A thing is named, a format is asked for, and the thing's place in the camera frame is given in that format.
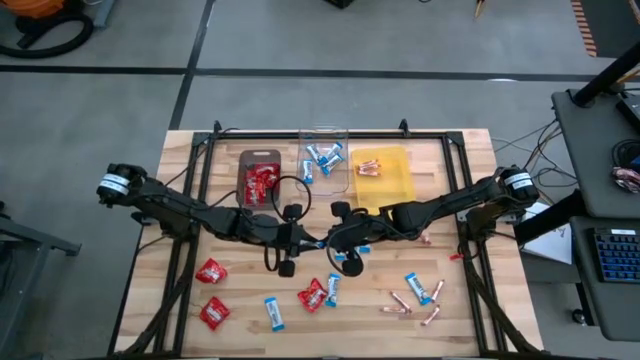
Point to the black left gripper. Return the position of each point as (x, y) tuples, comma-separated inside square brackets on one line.
[(265, 235)]

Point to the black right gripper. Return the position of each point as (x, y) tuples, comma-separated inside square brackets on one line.
[(380, 231)]

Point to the red Kit Kat packet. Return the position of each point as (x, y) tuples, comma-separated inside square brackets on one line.
[(261, 189), (215, 313), (312, 295), (268, 171), (272, 186), (251, 196), (251, 176), (211, 271)]

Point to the small packets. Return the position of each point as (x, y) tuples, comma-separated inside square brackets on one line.
[(367, 164)]

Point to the orange white candy roll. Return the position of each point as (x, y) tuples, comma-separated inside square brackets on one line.
[(424, 237), (431, 316), (437, 290), (392, 310), (400, 301)]

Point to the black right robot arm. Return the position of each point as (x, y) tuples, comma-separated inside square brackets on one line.
[(450, 200)]

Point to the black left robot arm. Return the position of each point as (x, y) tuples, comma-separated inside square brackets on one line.
[(165, 202)]

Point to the candy bag on desk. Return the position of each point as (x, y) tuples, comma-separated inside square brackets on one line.
[(626, 179)]

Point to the clear plastic bin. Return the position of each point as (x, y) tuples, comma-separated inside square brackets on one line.
[(325, 187)]

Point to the yellow plastic bin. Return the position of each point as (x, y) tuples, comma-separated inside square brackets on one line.
[(390, 190)]

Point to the dark grey plastic bin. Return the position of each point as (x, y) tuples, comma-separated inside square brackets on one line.
[(260, 156)]

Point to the white paper sheet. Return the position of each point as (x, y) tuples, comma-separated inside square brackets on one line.
[(552, 245)]

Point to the black object on floor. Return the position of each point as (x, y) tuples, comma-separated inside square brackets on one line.
[(340, 2)]

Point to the black caster wheel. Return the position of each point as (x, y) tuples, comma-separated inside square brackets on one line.
[(579, 316)]

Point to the grey metal cart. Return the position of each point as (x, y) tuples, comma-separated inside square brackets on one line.
[(30, 240)]

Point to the black desk with keyboard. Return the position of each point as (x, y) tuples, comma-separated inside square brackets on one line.
[(605, 310)]

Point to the backlit computer keyboard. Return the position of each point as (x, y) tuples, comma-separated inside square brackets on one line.
[(617, 255)]

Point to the grey box by vacuum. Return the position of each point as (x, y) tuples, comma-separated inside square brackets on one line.
[(104, 12)]

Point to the black diagonal pole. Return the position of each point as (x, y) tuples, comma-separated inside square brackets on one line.
[(607, 75)]

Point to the black device on desk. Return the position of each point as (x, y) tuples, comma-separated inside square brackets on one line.
[(631, 110)]

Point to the dark mat striped edge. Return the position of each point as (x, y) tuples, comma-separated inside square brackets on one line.
[(610, 25)]

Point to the orange vacuum cleaner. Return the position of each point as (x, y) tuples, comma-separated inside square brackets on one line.
[(30, 6)]

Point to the black aluminium table frame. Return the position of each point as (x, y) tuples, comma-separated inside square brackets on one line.
[(260, 135)]

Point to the red tag on frame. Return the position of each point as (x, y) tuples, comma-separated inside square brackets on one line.
[(456, 257)]

